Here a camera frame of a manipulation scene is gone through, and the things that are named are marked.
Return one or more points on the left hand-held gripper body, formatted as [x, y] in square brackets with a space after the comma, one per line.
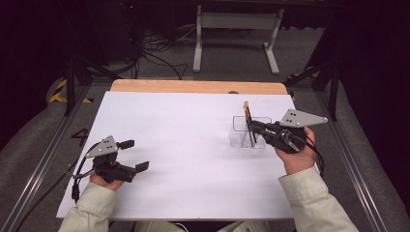
[104, 148]

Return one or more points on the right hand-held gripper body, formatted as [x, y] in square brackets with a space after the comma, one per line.
[299, 118]

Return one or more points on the clear plastic organizer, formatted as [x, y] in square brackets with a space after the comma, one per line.
[240, 140]

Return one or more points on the person's left hand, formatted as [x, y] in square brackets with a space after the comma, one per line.
[108, 185]

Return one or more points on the person's right hand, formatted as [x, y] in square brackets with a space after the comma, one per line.
[298, 161]

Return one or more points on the black tripod stand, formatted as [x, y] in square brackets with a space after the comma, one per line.
[333, 93]
[70, 87]

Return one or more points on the white table sheet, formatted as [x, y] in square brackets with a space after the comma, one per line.
[180, 129]

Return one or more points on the wooden table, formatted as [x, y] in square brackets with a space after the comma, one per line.
[193, 86]

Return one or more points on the white metal stand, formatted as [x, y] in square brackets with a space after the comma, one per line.
[238, 21]

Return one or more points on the aluminium rail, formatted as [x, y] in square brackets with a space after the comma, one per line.
[42, 167]
[351, 161]

